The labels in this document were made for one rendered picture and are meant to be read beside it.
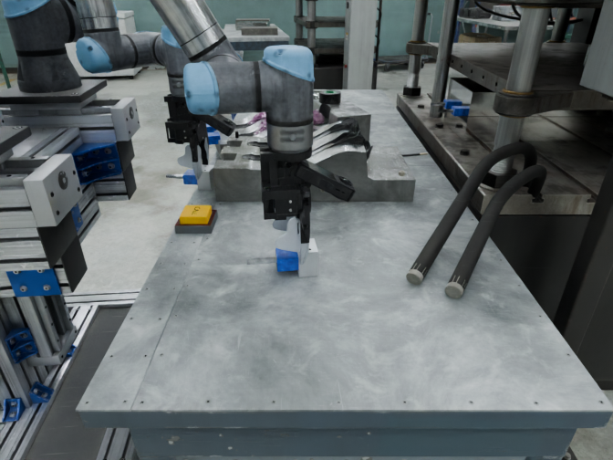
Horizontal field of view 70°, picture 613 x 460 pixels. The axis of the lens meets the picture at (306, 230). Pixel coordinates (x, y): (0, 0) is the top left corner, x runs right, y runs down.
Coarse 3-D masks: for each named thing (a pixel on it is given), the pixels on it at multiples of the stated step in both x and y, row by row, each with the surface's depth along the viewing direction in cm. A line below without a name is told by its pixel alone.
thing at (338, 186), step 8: (304, 160) 75; (304, 168) 72; (312, 168) 73; (320, 168) 76; (296, 176) 73; (304, 176) 73; (312, 176) 73; (320, 176) 73; (328, 176) 74; (336, 176) 77; (312, 184) 74; (320, 184) 74; (328, 184) 74; (336, 184) 74; (344, 184) 75; (352, 184) 76; (328, 192) 75; (336, 192) 75; (344, 192) 75; (352, 192) 75; (344, 200) 76
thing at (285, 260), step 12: (312, 240) 84; (276, 252) 82; (288, 252) 82; (312, 252) 80; (252, 264) 82; (276, 264) 82; (288, 264) 81; (312, 264) 81; (300, 276) 82; (312, 276) 83
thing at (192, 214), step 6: (186, 210) 99; (192, 210) 99; (198, 210) 99; (204, 210) 99; (210, 210) 100; (180, 216) 96; (186, 216) 96; (192, 216) 96; (198, 216) 96; (204, 216) 96; (180, 222) 96; (186, 222) 96; (192, 222) 96; (198, 222) 96; (204, 222) 96
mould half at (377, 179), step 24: (336, 144) 110; (360, 144) 109; (216, 168) 107; (240, 168) 107; (336, 168) 107; (360, 168) 107; (384, 168) 115; (408, 168) 115; (216, 192) 110; (240, 192) 110; (312, 192) 110; (360, 192) 110; (384, 192) 110; (408, 192) 110
